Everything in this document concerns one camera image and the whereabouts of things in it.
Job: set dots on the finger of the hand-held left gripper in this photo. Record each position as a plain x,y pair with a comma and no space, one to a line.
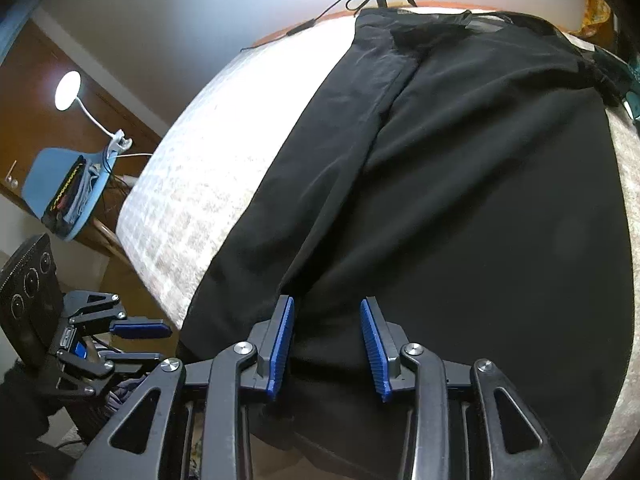
125,362
142,330

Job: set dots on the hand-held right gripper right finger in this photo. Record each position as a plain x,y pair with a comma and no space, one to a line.
374,345

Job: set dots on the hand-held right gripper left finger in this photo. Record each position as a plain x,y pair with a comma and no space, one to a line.
281,340

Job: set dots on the black pants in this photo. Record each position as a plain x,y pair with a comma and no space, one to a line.
450,210

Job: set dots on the dark clothes with yellow trim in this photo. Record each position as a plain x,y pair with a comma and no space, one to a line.
70,195

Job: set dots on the blue plastic chair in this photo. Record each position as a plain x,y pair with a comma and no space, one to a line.
47,170

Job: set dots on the brown wooden wardrobe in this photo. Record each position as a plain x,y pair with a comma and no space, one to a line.
45,125

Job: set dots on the white clip desk lamp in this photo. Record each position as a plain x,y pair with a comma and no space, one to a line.
68,91

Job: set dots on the orange bed sheet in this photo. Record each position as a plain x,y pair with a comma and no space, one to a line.
310,16

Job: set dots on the folded tripod with orange cloth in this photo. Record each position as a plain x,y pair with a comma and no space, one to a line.
597,10

